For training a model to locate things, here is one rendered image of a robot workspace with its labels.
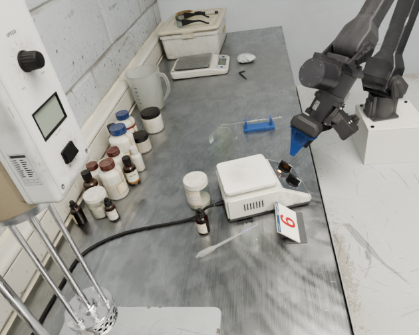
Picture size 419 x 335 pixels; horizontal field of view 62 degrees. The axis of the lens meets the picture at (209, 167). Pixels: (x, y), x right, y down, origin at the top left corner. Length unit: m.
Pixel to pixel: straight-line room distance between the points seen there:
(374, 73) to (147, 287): 0.69
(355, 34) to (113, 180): 0.65
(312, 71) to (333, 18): 1.48
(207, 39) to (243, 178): 1.10
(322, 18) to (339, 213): 1.51
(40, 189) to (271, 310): 0.48
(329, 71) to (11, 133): 0.58
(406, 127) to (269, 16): 1.35
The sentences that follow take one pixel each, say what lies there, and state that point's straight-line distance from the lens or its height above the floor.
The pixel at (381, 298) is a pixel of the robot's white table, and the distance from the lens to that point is 0.72.
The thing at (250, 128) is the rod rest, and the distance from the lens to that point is 1.13.
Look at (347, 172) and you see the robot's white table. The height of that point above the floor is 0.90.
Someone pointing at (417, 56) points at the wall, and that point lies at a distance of 2.42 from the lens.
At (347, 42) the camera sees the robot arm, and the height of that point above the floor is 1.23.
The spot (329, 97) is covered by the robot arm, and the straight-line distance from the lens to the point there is 0.79.
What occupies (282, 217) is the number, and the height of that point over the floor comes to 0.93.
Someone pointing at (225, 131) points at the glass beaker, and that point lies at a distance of 1.05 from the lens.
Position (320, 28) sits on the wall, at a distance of 2.20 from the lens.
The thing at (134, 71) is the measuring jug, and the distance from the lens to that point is 1.42.
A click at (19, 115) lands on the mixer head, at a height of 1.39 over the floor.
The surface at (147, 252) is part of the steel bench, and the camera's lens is 0.82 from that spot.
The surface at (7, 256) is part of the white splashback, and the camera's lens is 0.82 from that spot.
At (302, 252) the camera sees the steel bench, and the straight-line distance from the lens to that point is 0.77.
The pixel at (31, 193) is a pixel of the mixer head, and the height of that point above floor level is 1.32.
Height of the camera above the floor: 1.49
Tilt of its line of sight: 36 degrees down
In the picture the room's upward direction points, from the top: 11 degrees counter-clockwise
